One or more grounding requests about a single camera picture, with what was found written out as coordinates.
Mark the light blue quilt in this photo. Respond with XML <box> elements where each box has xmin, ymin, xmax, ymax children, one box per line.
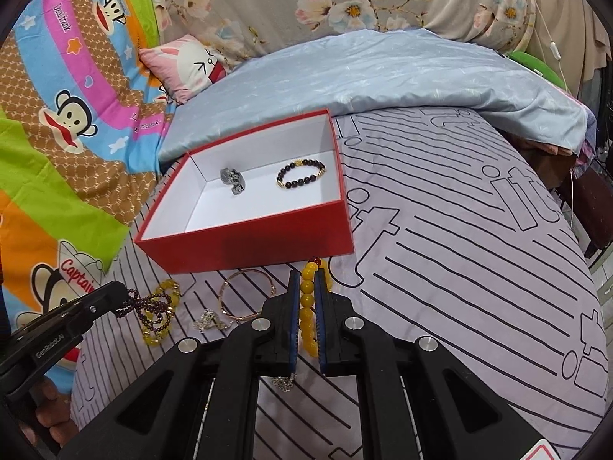
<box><xmin>157</xmin><ymin>27</ymin><xmax>591</xmax><ymax>164</ymax></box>

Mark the silver wrist watch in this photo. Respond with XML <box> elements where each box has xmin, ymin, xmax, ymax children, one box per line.
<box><xmin>219</xmin><ymin>167</ymin><xmax>246</xmax><ymax>197</ymax></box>

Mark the cartoon monkey blanket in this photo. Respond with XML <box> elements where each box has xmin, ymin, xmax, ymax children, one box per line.
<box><xmin>0</xmin><ymin>0</ymin><xmax>179</xmax><ymax>396</ymax></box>

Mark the chunky yellow stone bracelet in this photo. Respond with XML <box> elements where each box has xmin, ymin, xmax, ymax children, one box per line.
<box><xmin>141</xmin><ymin>278</ymin><xmax>182</xmax><ymax>346</ymax></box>

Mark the silver pendant chain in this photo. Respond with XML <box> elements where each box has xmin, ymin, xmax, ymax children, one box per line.
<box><xmin>192</xmin><ymin>309</ymin><xmax>236</xmax><ymax>332</ymax></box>

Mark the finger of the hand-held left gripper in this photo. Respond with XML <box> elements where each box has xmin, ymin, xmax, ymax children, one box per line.
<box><xmin>67</xmin><ymin>280</ymin><xmax>132</xmax><ymax>321</ymax></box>

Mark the pink rabbit pillow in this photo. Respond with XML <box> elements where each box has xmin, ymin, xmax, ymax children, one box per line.
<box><xmin>138</xmin><ymin>34</ymin><xmax>231</xmax><ymax>105</ymax></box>

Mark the gold bangle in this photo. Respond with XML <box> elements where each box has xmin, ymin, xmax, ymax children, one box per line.
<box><xmin>217</xmin><ymin>269</ymin><xmax>277</xmax><ymax>320</ymax></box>

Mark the orange yellow bead bracelet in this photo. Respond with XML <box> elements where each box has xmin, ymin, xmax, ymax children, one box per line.
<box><xmin>299</xmin><ymin>257</ymin><xmax>332</xmax><ymax>358</ymax></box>

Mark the person's left hand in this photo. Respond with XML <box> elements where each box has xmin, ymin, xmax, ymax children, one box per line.
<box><xmin>21</xmin><ymin>378</ymin><xmax>78</xmax><ymax>449</ymax></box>

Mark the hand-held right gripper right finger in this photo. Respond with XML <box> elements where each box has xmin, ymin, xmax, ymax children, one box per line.
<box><xmin>313</xmin><ymin>291</ymin><xmax>549</xmax><ymax>460</ymax></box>

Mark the beige curtain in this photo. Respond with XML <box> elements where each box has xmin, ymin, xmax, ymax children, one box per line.
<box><xmin>527</xmin><ymin>0</ymin><xmax>613</xmax><ymax>87</ymax></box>

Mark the white cable with switch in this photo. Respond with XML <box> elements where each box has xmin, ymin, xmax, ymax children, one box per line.
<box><xmin>531</xmin><ymin>0</ymin><xmax>572</xmax><ymax>93</ymax></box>

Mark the dark wooden furniture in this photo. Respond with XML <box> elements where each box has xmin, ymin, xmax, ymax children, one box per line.
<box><xmin>521</xmin><ymin>105</ymin><xmax>613</xmax><ymax>257</ymax></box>

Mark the dark bead bracelet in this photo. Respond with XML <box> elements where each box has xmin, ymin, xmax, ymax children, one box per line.
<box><xmin>275</xmin><ymin>158</ymin><xmax>327</xmax><ymax>191</ymax></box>

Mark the green object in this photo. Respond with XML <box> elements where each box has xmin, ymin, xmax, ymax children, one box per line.
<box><xmin>506</xmin><ymin>50</ymin><xmax>567</xmax><ymax>91</ymax></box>

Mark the red cardboard box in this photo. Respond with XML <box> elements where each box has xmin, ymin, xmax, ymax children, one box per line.
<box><xmin>134</xmin><ymin>108</ymin><xmax>356</xmax><ymax>274</ymax></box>

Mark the dark red bead necklace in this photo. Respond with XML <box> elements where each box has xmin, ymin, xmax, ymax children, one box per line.
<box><xmin>113</xmin><ymin>287</ymin><xmax>174</xmax><ymax>334</ymax></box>

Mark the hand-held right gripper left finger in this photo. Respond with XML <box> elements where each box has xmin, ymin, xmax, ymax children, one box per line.
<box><xmin>57</xmin><ymin>268</ymin><xmax>302</xmax><ymax>460</ymax></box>

